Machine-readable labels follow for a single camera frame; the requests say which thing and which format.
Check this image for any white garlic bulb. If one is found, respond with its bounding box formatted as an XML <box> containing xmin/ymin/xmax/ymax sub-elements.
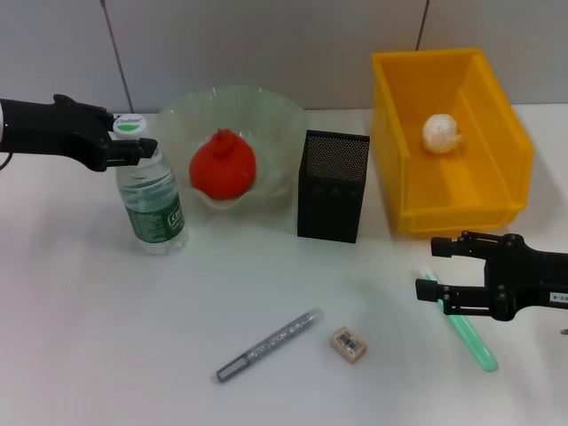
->
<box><xmin>421</xmin><ymin>113</ymin><xmax>465</xmax><ymax>154</ymax></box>

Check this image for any yellow plastic storage bin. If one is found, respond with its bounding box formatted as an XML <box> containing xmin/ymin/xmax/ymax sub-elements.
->
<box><xmin>371</xmin><ymin>47</ymin><xmax>536</xmax><ymax>236</ymax></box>

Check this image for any silver grey marker pen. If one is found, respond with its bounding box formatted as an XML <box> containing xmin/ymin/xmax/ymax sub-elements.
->
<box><xmin>216</xmin><ymin>306</ymin><xmax>325</xmax><ymax>385</ymax></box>

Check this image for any clear water bottle green label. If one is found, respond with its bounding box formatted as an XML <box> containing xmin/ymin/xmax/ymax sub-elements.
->
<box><xmin>112</xmin><ymin>114</ymin><xmax>187</xmax><ymax>256</ymax></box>

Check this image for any orange fruit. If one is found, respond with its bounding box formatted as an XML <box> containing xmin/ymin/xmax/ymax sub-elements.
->
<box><xmin>189</xmin><ymin>127</ymin><xmax>258</xmax><ymax>201</ymax></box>

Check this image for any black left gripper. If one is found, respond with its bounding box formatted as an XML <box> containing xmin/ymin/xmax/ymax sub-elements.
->
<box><xmin>0</xmin><ymin>93</ymin><xmax>160</xmax><ymax>173</ymax></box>

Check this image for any beige eraser with barcode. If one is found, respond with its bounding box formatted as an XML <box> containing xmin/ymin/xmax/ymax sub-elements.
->
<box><xmin>330</xmin><ymin>326</ymin><xmax>370</xmax><ymax>366</ymax></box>

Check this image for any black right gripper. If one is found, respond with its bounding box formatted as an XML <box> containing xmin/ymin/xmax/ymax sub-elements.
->
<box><xmin>414</xmin><ymin>230</ymin><xmax>568</xmax><ymax>321</ymax></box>

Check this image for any mint green pen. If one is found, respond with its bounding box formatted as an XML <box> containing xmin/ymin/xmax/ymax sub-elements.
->
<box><xmin>419</xmin><ymin>264</ymin><xmax>501</xmax><ymax>373</ymax></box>

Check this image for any translucent glass fruit bowl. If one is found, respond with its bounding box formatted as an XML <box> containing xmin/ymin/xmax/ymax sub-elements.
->
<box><xmin>153</xmin><ymin>84</ymin><xmax>307</xmax><ymax>213</ymax></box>

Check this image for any black mesh pen holder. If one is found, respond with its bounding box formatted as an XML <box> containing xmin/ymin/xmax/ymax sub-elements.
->
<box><xmin>296</xmin><ymin>129</ymin><xmax>372</xmax><ymax>244</ymax></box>

